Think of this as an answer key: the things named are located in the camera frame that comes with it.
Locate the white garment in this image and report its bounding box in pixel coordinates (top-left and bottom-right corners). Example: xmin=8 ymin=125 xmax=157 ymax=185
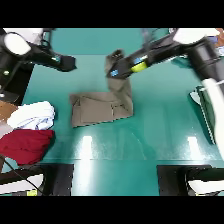
xmin=6 ymin=100 xmax=56 ymax=132

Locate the red garment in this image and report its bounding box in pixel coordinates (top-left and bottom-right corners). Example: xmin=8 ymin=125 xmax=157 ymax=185
xmin=0 ymin=129 xmax=56 ymax=166

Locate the dark green garment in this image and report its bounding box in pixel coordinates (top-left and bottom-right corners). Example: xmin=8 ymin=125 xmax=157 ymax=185
xmin=189 ymin=85 xmax=218 ymax=145

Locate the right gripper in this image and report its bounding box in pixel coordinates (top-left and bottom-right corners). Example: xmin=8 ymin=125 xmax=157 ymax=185
xmin=106 ymin=56 xmax=137 ymax=80

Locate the black cable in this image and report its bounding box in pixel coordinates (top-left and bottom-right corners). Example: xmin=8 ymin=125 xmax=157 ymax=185
xmin=0 ymin=155 xmax=45 ymax=196

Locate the brown garment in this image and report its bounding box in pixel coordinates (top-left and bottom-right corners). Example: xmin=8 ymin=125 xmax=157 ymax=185
xmin=69 ymin=49 xmax=135 ymax=128

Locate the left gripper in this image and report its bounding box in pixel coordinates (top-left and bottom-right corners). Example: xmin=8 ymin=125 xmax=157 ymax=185
xmin=59 ymin=55 xmax=78 ymax=73

